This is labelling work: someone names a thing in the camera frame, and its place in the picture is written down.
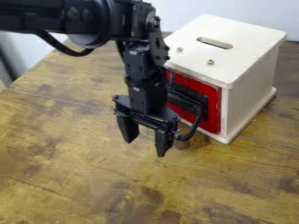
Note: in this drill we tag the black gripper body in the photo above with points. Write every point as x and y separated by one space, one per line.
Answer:
145 104

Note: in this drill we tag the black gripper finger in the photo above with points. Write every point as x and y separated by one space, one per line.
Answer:
163 141
129 128

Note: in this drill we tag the red drawer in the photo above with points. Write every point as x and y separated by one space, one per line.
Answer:
211 123

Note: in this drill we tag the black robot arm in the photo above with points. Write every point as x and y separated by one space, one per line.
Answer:
77 26

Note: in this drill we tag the white wooden box cabinet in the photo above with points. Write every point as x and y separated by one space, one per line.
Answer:
225 59

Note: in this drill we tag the black drawer handle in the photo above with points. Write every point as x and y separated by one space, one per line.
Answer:
191 106

